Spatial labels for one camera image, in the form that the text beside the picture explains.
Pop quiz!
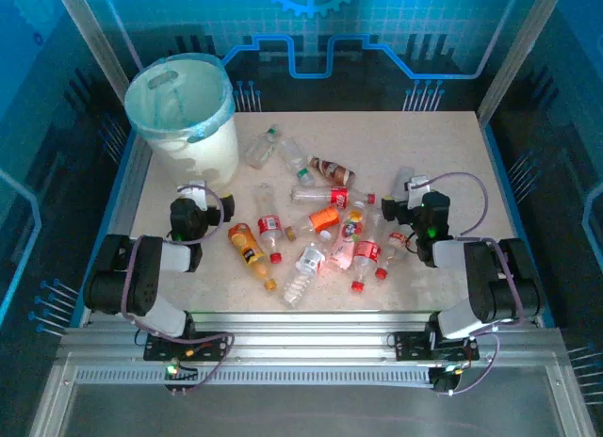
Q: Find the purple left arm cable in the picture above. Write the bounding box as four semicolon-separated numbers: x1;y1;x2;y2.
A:
121;185;236;396

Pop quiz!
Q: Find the plain clear plastic bottle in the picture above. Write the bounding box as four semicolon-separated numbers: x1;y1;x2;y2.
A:
390;166;416;201

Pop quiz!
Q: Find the red label bottle red cap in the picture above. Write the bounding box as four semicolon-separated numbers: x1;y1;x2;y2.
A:
253;182;284;265
350;209;385;293
375;219;412;281

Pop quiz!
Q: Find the clear round bottle green cap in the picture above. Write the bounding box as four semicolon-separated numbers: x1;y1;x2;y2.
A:
277;136;316;186

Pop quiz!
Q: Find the table side rail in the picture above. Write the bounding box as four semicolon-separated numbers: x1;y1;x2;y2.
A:
77;125;155;328
480;123;550;328

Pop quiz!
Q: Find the ribbed clear water bottle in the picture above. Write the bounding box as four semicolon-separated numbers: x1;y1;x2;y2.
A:
281;241;327;310

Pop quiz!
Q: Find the grey metal panel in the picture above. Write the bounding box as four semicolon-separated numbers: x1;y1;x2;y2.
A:
27;361;597;437

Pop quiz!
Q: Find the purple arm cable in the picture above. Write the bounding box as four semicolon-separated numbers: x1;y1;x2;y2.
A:
414;171;527;396
121;185;236;396

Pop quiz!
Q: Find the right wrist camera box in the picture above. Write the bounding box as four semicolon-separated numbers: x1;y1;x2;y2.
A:
405;175;432;210

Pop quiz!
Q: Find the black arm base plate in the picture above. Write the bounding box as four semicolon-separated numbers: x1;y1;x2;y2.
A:
143;331;231;363
393;331;481;363

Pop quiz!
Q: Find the cola bottle script logo label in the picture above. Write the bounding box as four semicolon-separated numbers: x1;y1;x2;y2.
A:
290;185;377;210

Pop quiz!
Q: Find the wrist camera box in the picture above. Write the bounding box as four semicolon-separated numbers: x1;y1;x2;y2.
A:
405;175;432;210
187;180;211;211

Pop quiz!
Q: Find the black controller box with LED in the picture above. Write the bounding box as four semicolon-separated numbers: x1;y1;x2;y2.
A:
163;356;199;396
429;364;462;395

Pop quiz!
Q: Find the orange juice bottle yellow cap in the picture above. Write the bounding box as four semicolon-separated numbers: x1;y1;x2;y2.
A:
227;222;279;293

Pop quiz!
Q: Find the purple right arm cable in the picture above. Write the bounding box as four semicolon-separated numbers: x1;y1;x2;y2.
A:
414;171;527;396

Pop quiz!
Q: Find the clear square bottle green cap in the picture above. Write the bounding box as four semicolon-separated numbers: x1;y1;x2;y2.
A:
243;124;284;170

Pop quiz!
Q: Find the pink drink bottle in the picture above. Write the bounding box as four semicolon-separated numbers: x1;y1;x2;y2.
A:
328;200;368;271

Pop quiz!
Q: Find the aluminium frame post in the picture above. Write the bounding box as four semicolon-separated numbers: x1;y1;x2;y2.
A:
476;0;569;125
52;0;145;88

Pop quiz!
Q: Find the brown label plastic bottle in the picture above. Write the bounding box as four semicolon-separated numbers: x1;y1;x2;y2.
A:
308;154;357;186

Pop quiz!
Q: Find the orange label clear bottle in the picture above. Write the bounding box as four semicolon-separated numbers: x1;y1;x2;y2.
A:
285;204;341;242

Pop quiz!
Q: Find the aluminium frame rail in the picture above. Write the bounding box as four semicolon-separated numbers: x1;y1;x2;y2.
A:
58;312;569;363

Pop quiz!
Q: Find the blue plastic bin liner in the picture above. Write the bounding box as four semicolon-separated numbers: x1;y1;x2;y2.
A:
124;53;236;144

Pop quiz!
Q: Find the white plastic waste bin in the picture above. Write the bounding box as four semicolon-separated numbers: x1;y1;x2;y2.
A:
124;53;241;193

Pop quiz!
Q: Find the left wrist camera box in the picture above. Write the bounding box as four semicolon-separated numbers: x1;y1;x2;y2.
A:
187;180;211;211

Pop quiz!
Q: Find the slotted cable duct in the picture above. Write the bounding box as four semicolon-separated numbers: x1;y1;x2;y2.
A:
74;366;434;387

